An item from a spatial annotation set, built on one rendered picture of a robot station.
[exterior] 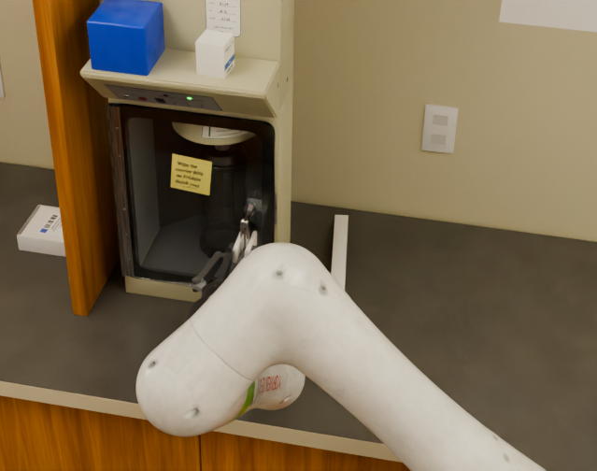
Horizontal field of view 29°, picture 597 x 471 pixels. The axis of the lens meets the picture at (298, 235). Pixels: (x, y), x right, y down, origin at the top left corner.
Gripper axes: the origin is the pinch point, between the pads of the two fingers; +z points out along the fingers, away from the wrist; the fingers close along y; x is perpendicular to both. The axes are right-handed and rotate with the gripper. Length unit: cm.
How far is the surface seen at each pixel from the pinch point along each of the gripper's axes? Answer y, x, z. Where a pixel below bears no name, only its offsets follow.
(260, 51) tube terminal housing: -1.5, -37.8, 5.7
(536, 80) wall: -50, -16, 49
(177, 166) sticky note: 13.9, -12.8, 4.4
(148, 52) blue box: 15.1, -40.5, -4.3
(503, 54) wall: -42, -21, 49
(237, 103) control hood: 0.5, -31.8, -2.1
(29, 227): 52, 17, 17
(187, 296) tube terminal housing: 13.5, 19.2, 5.7
